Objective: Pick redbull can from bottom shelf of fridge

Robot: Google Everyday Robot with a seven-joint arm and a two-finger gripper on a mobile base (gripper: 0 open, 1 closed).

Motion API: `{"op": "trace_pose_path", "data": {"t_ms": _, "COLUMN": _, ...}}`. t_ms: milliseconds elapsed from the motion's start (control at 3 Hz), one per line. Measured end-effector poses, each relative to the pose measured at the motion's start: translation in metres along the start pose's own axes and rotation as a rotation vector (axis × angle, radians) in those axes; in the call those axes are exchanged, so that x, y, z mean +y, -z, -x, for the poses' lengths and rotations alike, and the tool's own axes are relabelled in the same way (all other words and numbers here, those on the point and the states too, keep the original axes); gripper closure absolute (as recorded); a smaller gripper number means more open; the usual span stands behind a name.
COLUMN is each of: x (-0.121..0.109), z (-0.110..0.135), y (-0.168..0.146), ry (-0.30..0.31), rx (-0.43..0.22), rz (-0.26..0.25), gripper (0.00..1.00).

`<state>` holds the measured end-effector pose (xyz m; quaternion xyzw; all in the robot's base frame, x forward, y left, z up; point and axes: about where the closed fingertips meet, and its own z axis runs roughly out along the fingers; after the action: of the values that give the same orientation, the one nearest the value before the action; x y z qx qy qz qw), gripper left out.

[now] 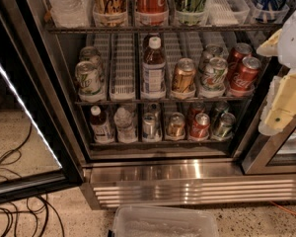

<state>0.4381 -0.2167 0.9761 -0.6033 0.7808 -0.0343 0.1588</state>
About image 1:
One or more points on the white green can rear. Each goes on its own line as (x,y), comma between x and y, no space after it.
(210,51)

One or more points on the green 7up can front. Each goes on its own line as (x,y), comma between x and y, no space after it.
(88,78)

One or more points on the red coke can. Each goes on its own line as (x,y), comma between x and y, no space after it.
(194,109)
(245,74)
(200,126)
(237,53)

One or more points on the red coke can bottom front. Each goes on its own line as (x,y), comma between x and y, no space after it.
(200,126)

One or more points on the red coke can middle front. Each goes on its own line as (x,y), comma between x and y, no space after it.
(245,74)

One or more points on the clear water bottle bottom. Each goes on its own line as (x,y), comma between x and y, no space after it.
(126,131)

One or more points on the brown tea bottle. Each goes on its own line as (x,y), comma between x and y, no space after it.
(153,66)
(101,125)

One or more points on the white green can front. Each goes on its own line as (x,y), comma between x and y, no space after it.
(214,74)

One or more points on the red coke can middle rear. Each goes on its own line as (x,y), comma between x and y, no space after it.
(237,53)

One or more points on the white green can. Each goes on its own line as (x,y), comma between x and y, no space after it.
(210,51)
(214,74)

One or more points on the green 7up can rear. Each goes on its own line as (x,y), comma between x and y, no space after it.
(90,53)

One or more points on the red coke can bottom rear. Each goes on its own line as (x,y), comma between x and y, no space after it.
(194,109)

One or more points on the open glass fridge door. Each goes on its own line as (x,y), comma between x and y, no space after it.
(36,157)

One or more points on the green 7up can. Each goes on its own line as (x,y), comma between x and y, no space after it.
(90,53)
(88,78)

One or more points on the closed right fridge door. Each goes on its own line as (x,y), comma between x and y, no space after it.
(271,154)

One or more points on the brown tea bottle middle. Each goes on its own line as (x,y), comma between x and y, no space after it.
(153,66)

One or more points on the clear plastic bin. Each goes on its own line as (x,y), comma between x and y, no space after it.
(160,221)

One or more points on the green can bottom front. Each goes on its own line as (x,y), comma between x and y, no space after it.
(223,126)

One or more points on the brown tea bottle bottom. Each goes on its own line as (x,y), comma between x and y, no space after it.
(101,125)

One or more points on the clear water bottle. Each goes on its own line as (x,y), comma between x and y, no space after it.
(126,131)
(71,13)

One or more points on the stainless steel fridge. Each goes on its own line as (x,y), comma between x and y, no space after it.
(165,172)

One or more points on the silver redbull can rear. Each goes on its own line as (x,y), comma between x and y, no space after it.
(155,109)

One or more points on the green can bottom rear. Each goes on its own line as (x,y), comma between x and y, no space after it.
(218,109)

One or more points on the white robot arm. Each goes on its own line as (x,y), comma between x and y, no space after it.
(286,47)

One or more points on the gold can middle shelf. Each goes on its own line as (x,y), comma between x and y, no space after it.
(183,77)

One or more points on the silver redbull can front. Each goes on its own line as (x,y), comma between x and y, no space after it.
(149,126)

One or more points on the silver redbull can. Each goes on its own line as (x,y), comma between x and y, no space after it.
(155,109)
(149,126)

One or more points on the gold can bottom shelf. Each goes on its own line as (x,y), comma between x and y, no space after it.
(176,125)

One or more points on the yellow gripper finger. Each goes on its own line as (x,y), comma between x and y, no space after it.
(280,108)
(269,47)

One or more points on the clear water bottle top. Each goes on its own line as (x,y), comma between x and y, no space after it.
(71,13)

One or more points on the gold can shelf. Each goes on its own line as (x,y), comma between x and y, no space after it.
(176,125)
(183,77)

